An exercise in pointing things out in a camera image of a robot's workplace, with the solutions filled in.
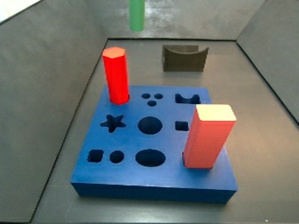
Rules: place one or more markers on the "red hexagonal peg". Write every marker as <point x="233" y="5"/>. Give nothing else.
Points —
<point x="114" y="67"/>

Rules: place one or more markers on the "red square peg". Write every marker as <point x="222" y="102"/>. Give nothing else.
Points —
<point x="210" y="125"/>

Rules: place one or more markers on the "blue shape sorting board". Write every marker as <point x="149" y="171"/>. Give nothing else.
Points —
<point x="130" y="157"/>

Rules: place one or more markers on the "green oval peg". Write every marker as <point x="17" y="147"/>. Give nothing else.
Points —
<point x="136" y="15"/>

